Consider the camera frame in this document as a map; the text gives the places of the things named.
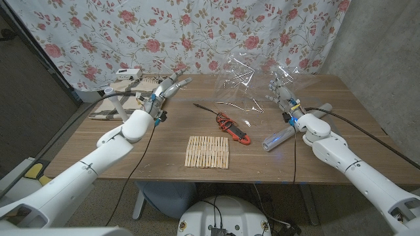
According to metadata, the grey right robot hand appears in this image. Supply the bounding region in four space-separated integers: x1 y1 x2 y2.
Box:
264 78 301 121

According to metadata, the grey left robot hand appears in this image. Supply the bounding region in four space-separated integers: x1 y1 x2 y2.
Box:
143 69 194 121

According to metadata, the clear plastic bag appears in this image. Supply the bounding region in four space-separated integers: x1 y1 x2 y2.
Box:
213 52 316 132

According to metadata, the beige plaid fringed cloth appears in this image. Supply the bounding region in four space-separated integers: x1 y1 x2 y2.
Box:
88 75 175 121

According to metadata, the floral rose backdrop cloth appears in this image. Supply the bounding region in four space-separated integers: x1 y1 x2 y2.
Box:
5 0 352 92

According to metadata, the grey tape strip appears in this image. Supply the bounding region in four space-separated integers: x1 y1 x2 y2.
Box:
170 97 219 102

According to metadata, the white power strip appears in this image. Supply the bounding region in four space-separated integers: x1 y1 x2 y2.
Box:
114 68 144 81

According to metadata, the black test probe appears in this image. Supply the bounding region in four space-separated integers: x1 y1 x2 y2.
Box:
192 103 220 115

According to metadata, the long clear plastic tube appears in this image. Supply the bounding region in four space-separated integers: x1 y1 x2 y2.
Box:
261 102 333 153

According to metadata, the red clamp meter with leads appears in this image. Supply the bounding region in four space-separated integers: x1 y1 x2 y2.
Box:
215 112 252 146

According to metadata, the wooden clothespin row mat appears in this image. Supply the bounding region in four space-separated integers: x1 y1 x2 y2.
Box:
184 135 230 170

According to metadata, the blue-grey seat under table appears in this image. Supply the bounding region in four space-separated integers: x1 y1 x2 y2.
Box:
135 182 198 220

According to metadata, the grey table leg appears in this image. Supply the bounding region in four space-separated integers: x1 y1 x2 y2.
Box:
300 184 320 226

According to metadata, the white seat leg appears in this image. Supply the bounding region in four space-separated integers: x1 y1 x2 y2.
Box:
132 189 147 220

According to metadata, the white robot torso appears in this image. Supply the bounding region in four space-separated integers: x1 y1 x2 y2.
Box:
177 195 272 236

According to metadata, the dark partition panel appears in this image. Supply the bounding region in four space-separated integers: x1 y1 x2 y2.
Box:
0 5 83 171

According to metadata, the yellow and black floor object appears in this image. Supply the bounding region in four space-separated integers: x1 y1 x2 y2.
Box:
22 162 53 186

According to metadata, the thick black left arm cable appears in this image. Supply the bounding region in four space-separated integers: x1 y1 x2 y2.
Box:
0 90 138 197

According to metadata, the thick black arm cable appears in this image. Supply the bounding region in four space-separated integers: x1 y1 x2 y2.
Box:
304 106 420 171
0 90 138 197

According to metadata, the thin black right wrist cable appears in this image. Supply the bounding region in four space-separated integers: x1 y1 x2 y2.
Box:
293 129 297 184

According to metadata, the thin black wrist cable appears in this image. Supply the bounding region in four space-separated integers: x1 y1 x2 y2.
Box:
104 123 158 227
293 129 297 184

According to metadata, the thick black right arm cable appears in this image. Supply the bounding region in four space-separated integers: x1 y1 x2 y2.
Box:
304 106 420 171

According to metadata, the thin black left wrist cable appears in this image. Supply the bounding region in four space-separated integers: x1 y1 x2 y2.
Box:
104 123 158 227

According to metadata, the black floor cable bundle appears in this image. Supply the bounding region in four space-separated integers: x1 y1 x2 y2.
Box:
252 183 303 236

